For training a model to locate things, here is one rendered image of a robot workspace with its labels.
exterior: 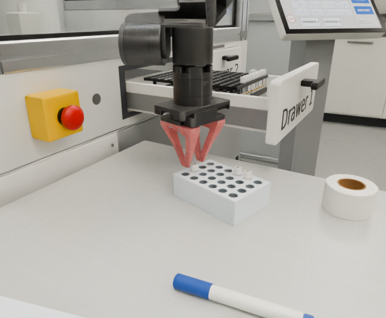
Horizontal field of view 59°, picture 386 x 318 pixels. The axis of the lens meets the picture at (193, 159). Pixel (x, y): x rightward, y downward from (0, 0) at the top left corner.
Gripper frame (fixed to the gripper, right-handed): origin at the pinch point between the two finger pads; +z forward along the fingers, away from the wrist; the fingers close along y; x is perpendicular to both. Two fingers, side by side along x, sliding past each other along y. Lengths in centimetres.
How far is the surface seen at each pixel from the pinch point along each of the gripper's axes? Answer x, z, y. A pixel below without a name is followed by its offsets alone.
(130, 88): -25.5, -7.0, -6.5
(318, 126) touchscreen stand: -38, 30, -126
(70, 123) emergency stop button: -14.0, -5.6, 12.8
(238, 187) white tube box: 9.2, 1.7, 0.0
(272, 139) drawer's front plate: 5.9, -1.6, -13.1
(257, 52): -109, 1, -169
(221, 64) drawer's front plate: -36, -7, -48
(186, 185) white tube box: 2.2, 2.7, 3.5
